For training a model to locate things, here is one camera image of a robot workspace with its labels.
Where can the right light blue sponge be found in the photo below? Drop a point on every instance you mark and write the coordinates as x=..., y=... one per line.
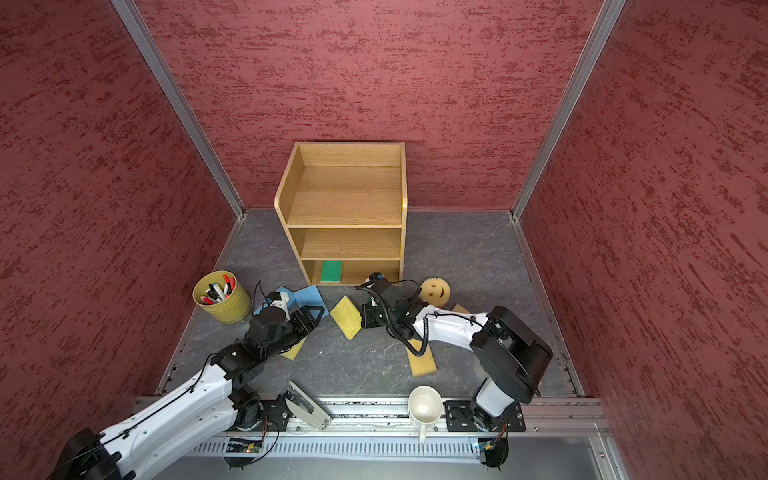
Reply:
x=310, y=297

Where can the grey stapler on rail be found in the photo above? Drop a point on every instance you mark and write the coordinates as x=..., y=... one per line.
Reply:
x=303, y=407

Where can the markers in cup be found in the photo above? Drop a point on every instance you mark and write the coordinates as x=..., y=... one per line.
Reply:
x=215, y=288

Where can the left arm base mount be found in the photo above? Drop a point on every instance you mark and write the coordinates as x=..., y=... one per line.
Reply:
x=263, y=415

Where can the left light blue sponge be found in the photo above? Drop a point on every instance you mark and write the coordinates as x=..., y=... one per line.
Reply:
x=260, y=308

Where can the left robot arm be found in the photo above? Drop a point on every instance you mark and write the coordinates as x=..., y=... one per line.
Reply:
x=217, y=398

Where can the wooden three-tier shelf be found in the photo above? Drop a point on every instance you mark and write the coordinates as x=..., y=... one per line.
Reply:
x=345, y=202

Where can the yellow pen cup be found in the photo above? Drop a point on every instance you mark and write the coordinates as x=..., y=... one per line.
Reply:
x=233, y=310

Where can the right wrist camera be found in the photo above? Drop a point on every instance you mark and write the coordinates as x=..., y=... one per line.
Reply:
x=374, y=277

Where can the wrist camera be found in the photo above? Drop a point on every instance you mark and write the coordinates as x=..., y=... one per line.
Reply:
x=374, y=277
x=278, y=299

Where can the bright green sponge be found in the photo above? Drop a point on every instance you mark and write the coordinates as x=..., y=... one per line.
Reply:
x=331, y=271

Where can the white mug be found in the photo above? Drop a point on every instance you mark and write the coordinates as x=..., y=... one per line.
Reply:
x=425, y=407

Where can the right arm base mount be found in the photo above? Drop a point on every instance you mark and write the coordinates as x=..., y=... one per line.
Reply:
x=467, y=416

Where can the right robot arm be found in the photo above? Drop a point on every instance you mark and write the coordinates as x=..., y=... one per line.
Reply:
x=512, y=356

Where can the light blue sponge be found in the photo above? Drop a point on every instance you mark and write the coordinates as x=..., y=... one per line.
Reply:
x=260, y=308
x=310, y=297

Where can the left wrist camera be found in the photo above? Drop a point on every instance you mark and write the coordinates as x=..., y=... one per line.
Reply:
x=278, y=299

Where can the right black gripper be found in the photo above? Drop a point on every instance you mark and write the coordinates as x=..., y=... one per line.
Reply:
x=367, y=315

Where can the yellow smiley face sponge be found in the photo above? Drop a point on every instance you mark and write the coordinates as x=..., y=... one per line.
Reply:
x=435, y=291

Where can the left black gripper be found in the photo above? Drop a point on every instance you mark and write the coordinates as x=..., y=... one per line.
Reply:
x=311, y=322

